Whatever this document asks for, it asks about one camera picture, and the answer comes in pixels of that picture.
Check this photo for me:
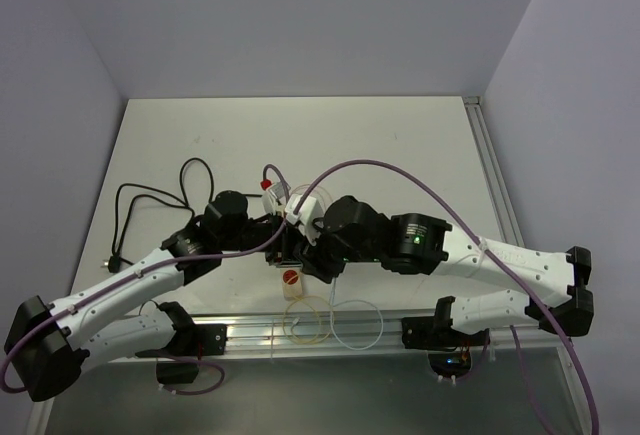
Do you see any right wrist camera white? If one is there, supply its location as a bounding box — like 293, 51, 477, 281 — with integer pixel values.
285, 194, 324, 246

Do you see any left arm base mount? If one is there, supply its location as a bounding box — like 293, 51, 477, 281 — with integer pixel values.
154, 324, 226, 396

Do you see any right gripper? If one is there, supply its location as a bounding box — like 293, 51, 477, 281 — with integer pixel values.
294, 213, 382, 282

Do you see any aluminium front rail frame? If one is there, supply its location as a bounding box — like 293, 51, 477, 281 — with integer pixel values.
49, 312, 506, 361

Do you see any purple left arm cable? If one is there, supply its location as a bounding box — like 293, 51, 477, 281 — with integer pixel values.
0, 163, 291, 396

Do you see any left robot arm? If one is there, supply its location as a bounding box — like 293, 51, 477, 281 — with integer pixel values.
1, 191, 297, 402

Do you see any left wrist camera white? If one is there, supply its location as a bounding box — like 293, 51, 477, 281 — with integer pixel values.
260, 179, 290, 215

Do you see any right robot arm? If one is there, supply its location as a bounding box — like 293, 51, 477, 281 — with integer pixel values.
285, 194, 595, 345

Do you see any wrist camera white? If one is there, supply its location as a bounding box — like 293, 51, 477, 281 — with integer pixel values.
260, 179, 290, 215
285, 194, 324, 246

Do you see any black power strip cord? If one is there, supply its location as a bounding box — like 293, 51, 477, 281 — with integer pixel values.
99, 156, 219, 274

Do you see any aluminium right side rail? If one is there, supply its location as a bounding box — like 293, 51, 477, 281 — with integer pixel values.
462, 97, 525, 247

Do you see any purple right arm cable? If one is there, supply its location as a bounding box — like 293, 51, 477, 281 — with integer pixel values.
294, 158, 601, 435

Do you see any beige red power strip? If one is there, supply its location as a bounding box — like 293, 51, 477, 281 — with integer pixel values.
281, 268, 304, 301

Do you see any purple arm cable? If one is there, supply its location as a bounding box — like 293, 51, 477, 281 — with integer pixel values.
0, 163, 291, 396
294, 158, 601, 435

